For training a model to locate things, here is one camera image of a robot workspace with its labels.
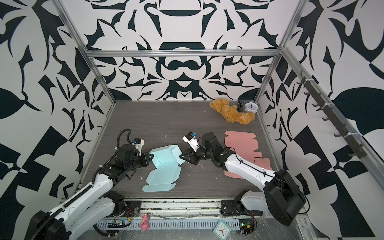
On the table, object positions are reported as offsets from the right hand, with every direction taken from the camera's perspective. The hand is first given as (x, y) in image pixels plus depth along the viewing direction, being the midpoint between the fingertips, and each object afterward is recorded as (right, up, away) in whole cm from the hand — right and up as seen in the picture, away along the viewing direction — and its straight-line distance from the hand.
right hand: (181, 155), depth 76 cm
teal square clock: (+19, -31, -8) cm, 37 cm away
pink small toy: (-16, -29, -8) cm, 34 cm away
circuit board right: (+31, -32, -5) cm, 45 cm away
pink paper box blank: (+38, +2, +20) cm, 43 cm away
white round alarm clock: (+49, +27, +38) cm, 68 cm away
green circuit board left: (-31, -32, -3) cm, 45 cm away
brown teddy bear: (+31, +22, +26) cm, 46 cm away
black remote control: (+42, +28, +40) cm, 64 cm away
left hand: (-16, -1, +7) cm, 17 cm away
